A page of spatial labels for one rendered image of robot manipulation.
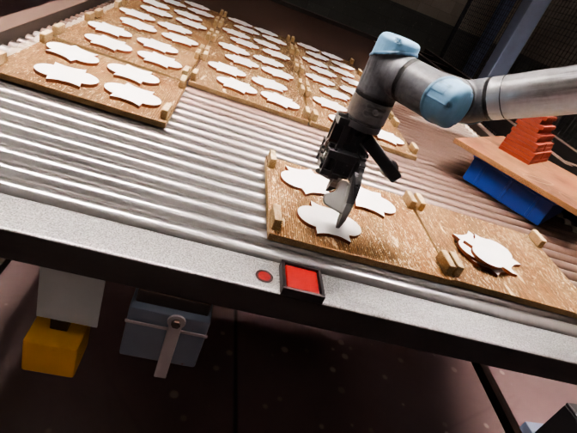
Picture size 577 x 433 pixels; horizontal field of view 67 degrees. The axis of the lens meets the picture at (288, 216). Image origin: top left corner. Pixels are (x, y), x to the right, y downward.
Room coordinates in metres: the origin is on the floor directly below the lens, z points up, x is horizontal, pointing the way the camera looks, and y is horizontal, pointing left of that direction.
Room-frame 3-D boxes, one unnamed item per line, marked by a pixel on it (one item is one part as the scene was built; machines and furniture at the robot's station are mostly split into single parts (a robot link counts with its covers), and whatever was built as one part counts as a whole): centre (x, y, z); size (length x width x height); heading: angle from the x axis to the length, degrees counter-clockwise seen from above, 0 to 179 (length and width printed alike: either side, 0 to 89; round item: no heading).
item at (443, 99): (0.77, -0.15, 1.27); 0.11 x 0.11 x 0.08; 52
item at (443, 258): (0.85, -0.35, 0.95); 0.06 x 0.02 x 0.03; 15
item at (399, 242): (0.92, -0.13, 0.93); 0.41 x 0.35 x 0.02; 105
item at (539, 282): (1.04, -0.53, 0.93); 0.41 x 0.35 x 0.02; 104
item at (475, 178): (1.61, -0.74, 0.97); 0.31 x 0.31 x 0.10; 55
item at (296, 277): (0.62, -0.06, 0.92); 0.06 x 0.06 x 0.01; 15
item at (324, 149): (0.82, -0.05, 1.11); 0.09 x 0.08 x 0.12; 106
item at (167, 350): (0.56, 0.13, 0.77); 0.14 x 0.11 x 0.18; 105
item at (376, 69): (0.82, -0.06, 1.27); 0.09 x 0.08 x 0.11; 52
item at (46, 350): (0.51, 0.30, 0.74); 0.09 x 0.08 x 0.24; 105
